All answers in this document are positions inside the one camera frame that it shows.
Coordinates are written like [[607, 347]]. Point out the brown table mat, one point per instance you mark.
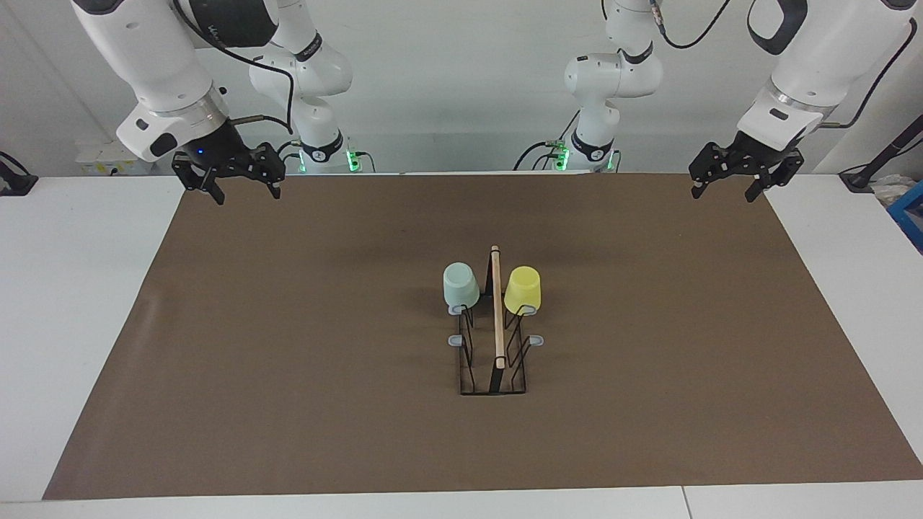
[[288, 360]]

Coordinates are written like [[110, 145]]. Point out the pale green plastic cup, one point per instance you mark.
[[460, 287]]

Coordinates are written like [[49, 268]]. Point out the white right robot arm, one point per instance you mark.
[[159, 65]]

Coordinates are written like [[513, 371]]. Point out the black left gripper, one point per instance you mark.
[[753, 155]]

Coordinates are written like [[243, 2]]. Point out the black stand pole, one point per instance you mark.
[[890, 148]]

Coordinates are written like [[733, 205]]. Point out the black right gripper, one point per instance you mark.
[[213, 151]]

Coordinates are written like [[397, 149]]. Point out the white power strip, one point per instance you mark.
[[115, 155]]

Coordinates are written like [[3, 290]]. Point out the black clamp mount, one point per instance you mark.
[[16, 180]]

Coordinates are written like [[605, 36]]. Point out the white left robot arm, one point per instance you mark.
[[815, 58]]

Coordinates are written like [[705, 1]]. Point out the yellow plastic cup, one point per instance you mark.
[[523, 292]]

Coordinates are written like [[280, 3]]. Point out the crumpled clear plastic bag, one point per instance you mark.
[[894, 191]]

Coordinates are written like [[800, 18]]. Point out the blue box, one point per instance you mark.
[[910, 216]]

